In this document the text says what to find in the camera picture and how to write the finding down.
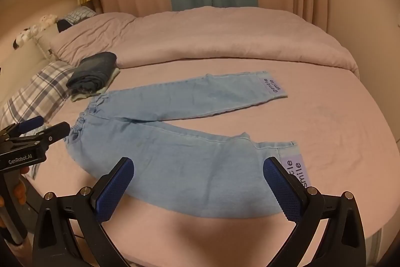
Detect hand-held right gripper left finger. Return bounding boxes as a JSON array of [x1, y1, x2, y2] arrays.
[[32, 156, 135, 267]]

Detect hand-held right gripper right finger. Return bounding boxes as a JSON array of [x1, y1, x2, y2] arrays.
[[263, 157, 366, 267]]

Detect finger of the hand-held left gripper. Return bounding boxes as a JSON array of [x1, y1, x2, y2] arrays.
[[19, 121, 71, 146], [0, 116, 45, 139]]

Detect light blue denim pants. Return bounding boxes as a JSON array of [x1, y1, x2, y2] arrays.
[[64, 70, 310, 219]]

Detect person's left hand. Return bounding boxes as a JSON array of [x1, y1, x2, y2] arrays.
[[12, 165, 31, 206]]

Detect large plaid pillow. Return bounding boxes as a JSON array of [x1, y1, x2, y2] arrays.
[[0, 62, 77, 130]]

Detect dark folded jeans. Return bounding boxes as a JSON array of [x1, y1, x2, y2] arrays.
[[66, 52, 118, 93]]

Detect light green folded cloth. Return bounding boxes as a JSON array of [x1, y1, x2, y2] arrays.
[[70, 68, 121, 103]]

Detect pink bed sheet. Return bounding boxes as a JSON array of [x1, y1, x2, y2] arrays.
[[23, 59, 400, 267]]

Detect dark blue cloth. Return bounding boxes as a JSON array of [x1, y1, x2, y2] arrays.
[[56, 19, 74, 34]]

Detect white plush toy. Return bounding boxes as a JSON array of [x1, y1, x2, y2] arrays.
[[12, 14, 59, 49]]

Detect small plaid pillow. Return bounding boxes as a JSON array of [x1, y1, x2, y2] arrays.
[[61, 7, 97, 25]]

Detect pink duvet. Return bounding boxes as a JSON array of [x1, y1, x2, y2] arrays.
[[50, 6, 360, 80]]

